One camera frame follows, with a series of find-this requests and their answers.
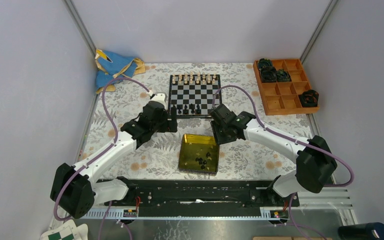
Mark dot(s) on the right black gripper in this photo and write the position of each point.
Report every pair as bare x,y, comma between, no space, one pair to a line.
219,138

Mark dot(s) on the black coiled part in organizer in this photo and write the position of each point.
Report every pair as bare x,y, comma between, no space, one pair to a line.
283,76

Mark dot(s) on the black chess pieces in tray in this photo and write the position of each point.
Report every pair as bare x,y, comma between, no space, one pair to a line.
203,162

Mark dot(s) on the blue yellow cloth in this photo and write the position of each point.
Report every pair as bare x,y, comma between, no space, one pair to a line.
111,65

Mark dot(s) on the yellow metal tray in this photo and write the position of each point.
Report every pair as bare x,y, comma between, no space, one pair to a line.
193,146

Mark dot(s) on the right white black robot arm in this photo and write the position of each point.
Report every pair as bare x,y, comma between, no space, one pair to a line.
314,165

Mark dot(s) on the orange compartment organizer tray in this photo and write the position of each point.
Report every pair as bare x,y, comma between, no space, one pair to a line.
283,98

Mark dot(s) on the black coiled part middle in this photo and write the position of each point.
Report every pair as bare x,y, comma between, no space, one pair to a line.
268,74

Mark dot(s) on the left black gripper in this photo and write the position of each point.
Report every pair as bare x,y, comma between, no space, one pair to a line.
171,125

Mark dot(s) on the floral patterned table mat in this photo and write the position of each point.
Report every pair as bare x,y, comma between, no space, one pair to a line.
158,158

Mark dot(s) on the black mounting base rail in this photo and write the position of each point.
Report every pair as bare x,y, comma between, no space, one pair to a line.
153,192

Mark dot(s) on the black white chess board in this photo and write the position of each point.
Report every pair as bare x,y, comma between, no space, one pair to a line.
206,96

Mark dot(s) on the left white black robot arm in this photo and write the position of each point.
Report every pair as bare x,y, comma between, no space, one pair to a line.
77,188

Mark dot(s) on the black coiled part top left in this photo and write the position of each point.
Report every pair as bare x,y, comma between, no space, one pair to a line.
264,63

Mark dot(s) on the green white checkered paper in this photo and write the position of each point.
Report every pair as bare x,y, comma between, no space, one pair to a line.
67,231

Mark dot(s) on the row of white chess pieces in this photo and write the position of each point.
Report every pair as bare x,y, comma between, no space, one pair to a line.
194,79

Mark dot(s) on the black part at tray edge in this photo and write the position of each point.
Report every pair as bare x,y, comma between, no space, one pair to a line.
309,98

